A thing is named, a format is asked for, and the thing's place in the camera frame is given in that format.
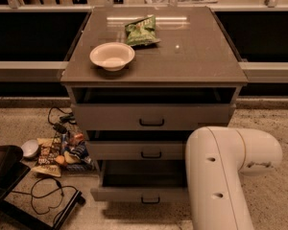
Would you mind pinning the black power adapter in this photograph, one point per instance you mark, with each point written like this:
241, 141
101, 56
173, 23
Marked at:
59, 128

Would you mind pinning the brown snack bag on floor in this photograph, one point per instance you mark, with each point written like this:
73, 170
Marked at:
46, 162

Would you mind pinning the black chair seat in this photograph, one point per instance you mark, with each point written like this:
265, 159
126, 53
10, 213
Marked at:
12, 170

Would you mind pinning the grey top drawer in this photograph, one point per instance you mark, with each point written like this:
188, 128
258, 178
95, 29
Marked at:
151, 116

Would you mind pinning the orange fruit on floor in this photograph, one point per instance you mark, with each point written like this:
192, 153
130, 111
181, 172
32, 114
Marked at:
60, 159

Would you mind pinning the grey drawer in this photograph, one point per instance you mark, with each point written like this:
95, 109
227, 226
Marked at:
136, 150
151, 116
144, 181

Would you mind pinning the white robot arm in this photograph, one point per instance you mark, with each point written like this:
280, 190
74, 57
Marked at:
215, 158

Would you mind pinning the grey three-drawer cabinet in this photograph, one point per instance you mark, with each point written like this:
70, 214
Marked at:
191, 64

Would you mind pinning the green chip bag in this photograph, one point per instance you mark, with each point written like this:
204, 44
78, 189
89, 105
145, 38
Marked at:
142, 32

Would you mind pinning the small white bowl on floor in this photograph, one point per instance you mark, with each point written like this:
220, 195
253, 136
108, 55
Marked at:
30, 148

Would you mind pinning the grey bottom drawer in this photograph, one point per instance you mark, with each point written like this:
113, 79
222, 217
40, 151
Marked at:
144, 181

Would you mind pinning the grey middle drawer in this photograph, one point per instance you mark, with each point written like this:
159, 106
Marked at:
136, 150

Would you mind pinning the blue snack packet on floor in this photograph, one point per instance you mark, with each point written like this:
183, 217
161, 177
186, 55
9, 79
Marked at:
78, 159

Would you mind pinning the black flat board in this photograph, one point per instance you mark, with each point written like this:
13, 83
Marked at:
51, 204

